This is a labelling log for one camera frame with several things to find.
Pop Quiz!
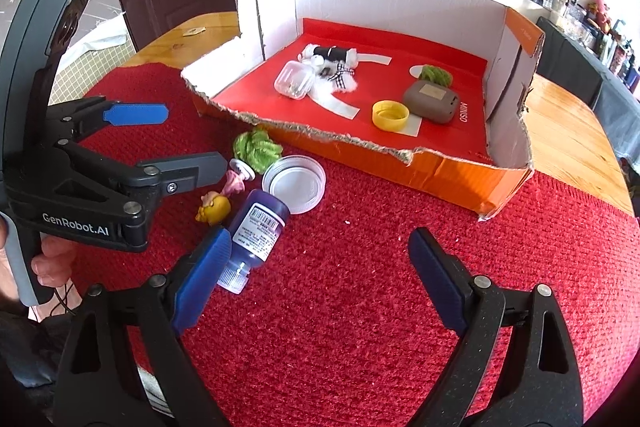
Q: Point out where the round white lid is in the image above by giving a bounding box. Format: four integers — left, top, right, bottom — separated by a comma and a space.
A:
261, 155, 327, 215

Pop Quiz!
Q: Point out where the red mat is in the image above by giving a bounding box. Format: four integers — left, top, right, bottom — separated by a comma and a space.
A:
30, 62, 640, 427

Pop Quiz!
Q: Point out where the row of bottles and jars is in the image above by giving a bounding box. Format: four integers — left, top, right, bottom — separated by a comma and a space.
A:
527, 0, 640, 88

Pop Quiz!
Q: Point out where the black roll with white cloth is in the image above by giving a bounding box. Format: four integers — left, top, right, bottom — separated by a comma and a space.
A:
298, 45, 359, 70

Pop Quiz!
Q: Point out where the orange cardboard box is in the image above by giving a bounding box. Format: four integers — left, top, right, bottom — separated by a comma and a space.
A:
180, 0, 545, 223

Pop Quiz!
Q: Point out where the pink toy figure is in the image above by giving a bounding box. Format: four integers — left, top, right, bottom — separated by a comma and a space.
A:
592, 0, 614, 30

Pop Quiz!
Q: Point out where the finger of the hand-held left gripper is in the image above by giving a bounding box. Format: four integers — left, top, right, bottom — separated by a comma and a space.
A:
75, 95, 170, 138
137, 151, 229, 198

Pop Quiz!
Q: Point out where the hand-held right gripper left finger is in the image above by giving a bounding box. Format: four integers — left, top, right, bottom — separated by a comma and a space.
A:
52, 225, 234, 427

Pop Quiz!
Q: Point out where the black cloth covered table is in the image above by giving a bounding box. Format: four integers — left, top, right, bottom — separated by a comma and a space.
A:
534, 16, 640, 158

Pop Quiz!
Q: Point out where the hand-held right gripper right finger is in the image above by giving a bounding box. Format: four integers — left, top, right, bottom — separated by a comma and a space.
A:
407, 227, 586, 427

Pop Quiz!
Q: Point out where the grey square case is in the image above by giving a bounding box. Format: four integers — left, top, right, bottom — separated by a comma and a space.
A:
402, 80, 460, 126

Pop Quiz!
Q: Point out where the pink small figurine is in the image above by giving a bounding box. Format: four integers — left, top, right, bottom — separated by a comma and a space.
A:
222, 159, 256, 198

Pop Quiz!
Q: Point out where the green knitted lettuce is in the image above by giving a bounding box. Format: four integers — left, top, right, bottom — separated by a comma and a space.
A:
233, 128, 284, 176

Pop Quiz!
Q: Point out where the clear plastic small case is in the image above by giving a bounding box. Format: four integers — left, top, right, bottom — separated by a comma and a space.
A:
273, 60, 316, 100

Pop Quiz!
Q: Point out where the white plastic sheet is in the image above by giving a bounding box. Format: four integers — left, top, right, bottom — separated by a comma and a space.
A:
67, 14, 132, 60

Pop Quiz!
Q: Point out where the white plush toy with bow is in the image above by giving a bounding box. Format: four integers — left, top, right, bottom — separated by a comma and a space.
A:
312, 59, 359, 108

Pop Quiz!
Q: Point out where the person's left hand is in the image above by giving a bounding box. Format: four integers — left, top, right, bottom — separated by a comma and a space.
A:
30, 237, 81, 303

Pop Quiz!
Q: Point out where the green knitted ball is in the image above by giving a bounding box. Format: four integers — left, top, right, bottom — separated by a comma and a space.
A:
418, 64, 455, 89

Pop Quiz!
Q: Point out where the yellow bottle cap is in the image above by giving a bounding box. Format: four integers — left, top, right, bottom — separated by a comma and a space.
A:
371, 100, 411, 132

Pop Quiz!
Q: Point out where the person's dark clothing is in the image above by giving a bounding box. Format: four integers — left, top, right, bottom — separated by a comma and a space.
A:
0, 306, 58, 389

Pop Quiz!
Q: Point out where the purple bottle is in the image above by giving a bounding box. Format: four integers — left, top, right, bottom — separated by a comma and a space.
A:
215, 189, 291, 295

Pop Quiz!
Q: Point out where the yellow small figurine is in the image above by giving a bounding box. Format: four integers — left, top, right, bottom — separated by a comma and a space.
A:
194, 191, 232, 227

